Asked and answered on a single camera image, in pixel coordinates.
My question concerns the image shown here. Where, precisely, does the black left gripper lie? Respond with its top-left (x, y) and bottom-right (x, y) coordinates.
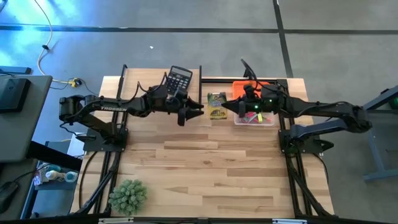
top-left (146, 88), bottom-right (205, 127)

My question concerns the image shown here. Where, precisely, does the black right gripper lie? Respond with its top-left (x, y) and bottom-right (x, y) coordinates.
top-left (221, 84), bottom-right (282, 114)

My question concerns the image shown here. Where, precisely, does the clear pencil case orange lid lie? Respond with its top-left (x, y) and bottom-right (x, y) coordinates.
top-left (232, 80), bottom-right (276, 126)

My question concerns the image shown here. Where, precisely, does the yellow green crayon box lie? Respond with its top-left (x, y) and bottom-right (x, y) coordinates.
top-left (207, 91), bottom-right (228, 121)

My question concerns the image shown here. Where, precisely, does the black desk calculator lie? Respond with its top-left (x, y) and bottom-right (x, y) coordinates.
top-left (164, 65), bottom-right (193, 96)

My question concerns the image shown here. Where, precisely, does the green artificial plant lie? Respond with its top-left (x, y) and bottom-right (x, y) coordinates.
top-left (108, 179), bottom-right (149, 217)

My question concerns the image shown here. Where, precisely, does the white paper sheet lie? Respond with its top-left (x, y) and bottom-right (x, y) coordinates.
top-left (67, 133), bottom-right (86, 157)

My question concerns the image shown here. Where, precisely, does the grey blue metal table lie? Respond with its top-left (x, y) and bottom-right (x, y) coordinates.
top-left (362, 84), bottom-right (398, 182)

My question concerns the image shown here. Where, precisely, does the white bottle teal cap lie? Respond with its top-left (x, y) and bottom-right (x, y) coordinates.
top-left (45, 170), bottom-right (79, 183)

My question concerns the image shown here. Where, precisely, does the grey desk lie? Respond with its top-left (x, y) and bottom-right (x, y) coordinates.
top-left (0, 74), bottom-right (53, 163)

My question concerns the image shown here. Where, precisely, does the black box device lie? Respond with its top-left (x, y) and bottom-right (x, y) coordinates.
top-left (0, 77), bottom-right (31, 113)

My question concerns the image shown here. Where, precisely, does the black computer mouse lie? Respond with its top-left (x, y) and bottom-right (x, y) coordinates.
top-left (0, 182), bottom-right (18, 213)

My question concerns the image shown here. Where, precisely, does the black aluminium frame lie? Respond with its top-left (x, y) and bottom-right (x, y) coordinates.
top-left (74, 63), bottom-right (335, 218)

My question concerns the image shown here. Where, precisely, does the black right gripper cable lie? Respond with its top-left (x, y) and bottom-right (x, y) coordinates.
top-left (241, 58), bottom-right (265, 93)

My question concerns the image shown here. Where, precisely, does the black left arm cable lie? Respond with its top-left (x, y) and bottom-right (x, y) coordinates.
top-left (136, 72), bottom-right (169, 96)

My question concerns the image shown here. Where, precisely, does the silver metal bracket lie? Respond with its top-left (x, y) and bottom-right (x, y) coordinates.
top-left (98, 217), bottom-right (134, 224)
top-left (272, 218), bottom-right (308, 224)

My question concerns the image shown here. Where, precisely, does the white floor cable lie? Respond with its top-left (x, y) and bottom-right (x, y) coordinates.
top-left (33, 0), bottom-right (72, 85)

